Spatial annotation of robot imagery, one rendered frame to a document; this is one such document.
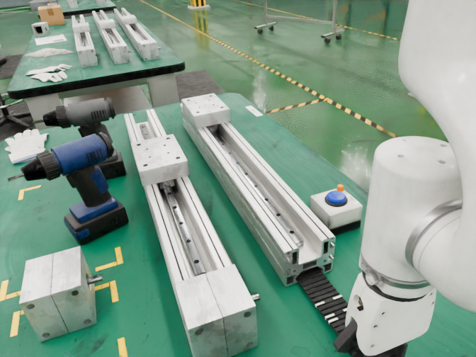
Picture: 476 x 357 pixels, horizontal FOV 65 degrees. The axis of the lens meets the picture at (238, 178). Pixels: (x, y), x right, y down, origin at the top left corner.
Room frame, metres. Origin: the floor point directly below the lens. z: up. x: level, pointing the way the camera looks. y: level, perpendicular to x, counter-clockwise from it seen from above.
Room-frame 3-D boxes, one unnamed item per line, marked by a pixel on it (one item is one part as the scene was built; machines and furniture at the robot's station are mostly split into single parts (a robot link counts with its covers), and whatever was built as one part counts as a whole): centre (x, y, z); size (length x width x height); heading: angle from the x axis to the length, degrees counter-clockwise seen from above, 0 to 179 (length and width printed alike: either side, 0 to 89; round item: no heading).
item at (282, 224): (0.86, 0.01, 0.82); 0.80 x 0.10 x 0.09; 18
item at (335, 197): (0.64, -0.20, 0.84); 0.04 x 0.04 x 0.02
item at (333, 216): (0.64, -0.20, 0.81); 0.10 x 0.08 x 0.06; 108
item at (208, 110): (1.10, 0.08, 0.87); 0.16 x 0.11 x 0.07; 18
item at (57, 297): (0.46, 0.31, 0.83); 0.11 x 0.10 x 0.10; 108
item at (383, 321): (0.30, -0.18, 0.93); 0.10 x 0.07 x 0.11; 108
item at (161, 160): (0.81, 0.19, 0.87); 0.16 x 0.11 x 0.07; 18
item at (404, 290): (0.30, -0.17, 0.99); 0.09 x 0.08 x 0.03; 108
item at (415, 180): (0.30, -0.18, 1.07); 0.09 x 0.08 x 0.13; 16
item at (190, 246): (0.81, 0.19, 0.82); 0.80 x 0.10 x 0.09; 18
